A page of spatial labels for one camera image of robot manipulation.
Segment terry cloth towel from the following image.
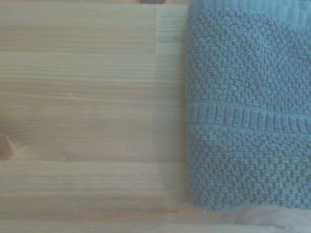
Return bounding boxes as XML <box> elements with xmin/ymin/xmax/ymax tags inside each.
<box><xmin>186</xmin><ymin>0</ymin><xmax>311</xmax><ymax>212</ymax></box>

